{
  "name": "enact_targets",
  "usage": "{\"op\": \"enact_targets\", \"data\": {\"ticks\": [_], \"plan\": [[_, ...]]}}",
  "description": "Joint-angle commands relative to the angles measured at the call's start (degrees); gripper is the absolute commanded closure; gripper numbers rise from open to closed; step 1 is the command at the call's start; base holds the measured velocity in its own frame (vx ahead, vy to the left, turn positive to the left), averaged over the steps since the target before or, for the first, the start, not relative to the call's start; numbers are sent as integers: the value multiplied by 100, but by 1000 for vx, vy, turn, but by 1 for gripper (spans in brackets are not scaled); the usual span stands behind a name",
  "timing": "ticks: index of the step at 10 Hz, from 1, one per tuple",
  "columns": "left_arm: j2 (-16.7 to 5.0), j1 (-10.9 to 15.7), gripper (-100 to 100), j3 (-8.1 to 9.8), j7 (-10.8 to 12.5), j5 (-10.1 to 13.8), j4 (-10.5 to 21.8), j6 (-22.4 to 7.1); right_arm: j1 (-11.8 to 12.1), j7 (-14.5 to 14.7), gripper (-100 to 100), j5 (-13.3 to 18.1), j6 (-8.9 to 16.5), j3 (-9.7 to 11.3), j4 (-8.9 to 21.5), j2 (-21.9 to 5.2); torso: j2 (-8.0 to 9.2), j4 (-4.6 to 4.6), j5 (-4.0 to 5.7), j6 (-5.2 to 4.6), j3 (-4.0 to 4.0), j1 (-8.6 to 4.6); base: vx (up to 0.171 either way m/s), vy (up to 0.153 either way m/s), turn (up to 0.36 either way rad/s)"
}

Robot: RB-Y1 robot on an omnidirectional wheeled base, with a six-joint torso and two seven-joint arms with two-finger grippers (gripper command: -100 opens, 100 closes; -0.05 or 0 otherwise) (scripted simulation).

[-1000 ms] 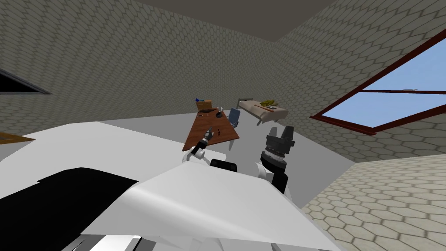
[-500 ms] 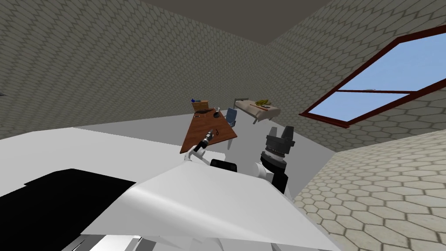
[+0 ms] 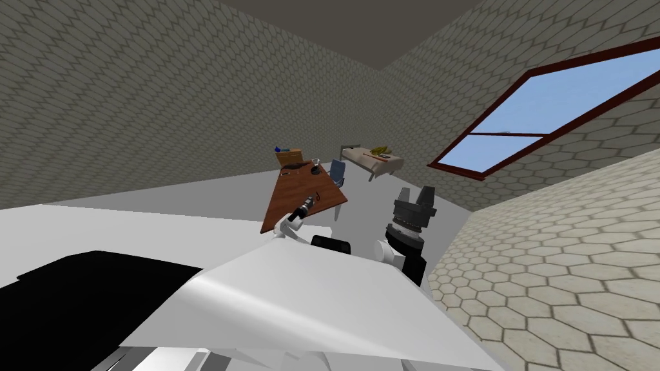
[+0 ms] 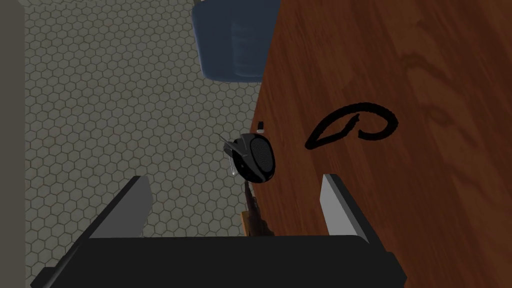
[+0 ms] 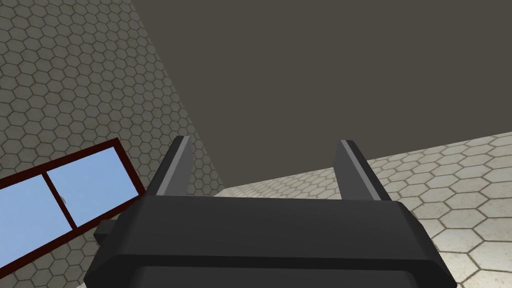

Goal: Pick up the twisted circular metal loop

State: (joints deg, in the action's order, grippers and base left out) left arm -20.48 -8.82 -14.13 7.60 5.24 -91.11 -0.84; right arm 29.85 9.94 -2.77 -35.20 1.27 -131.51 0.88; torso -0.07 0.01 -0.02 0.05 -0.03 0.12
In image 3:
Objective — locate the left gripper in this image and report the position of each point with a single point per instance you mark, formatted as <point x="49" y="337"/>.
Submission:
<point x="307" y="205"/>

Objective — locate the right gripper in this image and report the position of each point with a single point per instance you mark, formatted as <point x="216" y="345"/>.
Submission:
<point x="412" y="215"/>

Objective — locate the brown wooden table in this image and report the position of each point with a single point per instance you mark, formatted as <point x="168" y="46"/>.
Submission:
<point x="299" y="193"/>

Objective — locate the blue chair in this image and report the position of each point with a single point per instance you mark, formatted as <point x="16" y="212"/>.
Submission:
<point x="337" y="170"/>

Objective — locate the wooden cabinet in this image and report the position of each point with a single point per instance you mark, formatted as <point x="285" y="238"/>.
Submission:
<point x="289" y="155"/>

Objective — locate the beige bed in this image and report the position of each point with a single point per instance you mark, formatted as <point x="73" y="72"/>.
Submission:
<point x="374" y="158"/>

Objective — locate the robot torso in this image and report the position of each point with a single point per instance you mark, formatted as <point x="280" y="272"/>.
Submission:
<point x="309" y="309"/>

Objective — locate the red framed window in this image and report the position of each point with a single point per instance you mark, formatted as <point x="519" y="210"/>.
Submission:
<point x="541" y="103"/>

